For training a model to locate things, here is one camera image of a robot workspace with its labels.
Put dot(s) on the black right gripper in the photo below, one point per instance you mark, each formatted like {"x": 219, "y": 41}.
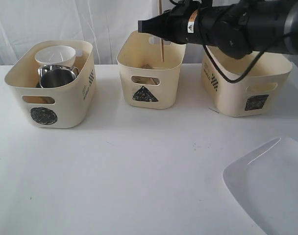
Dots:
{"x": 180, "y": 24}

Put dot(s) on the wooden chopstick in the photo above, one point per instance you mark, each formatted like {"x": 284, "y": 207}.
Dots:
{"x": 145, "y": 80}
{"x": 161, "y": 40}

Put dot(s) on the white ceramic bowl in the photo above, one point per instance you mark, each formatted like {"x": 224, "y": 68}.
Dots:
{"x": 56, "y": 55}

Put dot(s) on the steel mug with wire handle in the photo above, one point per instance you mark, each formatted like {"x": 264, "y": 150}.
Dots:
{"x": 53, "y": 76}

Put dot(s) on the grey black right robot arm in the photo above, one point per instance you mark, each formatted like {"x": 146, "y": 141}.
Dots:
{"x": 237, "y": 29}

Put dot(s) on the cream bin with triangle mark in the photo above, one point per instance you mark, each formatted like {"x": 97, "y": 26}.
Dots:
{"x": 141, "y": 56}

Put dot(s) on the cream bin with square mark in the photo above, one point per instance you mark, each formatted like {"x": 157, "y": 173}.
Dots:
{"x": 255, "y": 94}

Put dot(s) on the cream bin with circle mark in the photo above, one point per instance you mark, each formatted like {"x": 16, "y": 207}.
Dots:
{"x": 61, "y": 107}

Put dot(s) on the white rectangular plate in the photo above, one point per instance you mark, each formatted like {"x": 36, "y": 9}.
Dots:
{"x": 264, "y": 183}

